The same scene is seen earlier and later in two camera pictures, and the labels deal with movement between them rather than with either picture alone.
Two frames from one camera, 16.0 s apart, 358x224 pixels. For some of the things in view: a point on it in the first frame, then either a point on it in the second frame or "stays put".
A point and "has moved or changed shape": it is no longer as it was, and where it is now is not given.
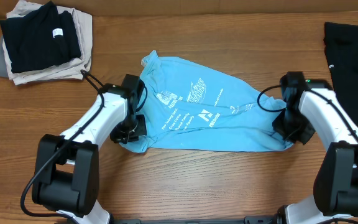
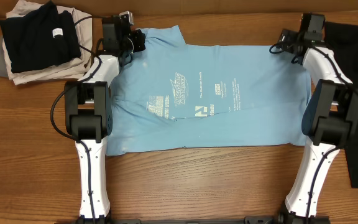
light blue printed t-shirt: [194, 106] has moved or changed shape
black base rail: [248, 219] stays put
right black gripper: [291, 126] to [285, 38]
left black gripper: [118, 137] to [140, 37]
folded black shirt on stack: [41, 38] stays put
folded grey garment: [0, 68] stays put
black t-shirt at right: [352, 56] stays put
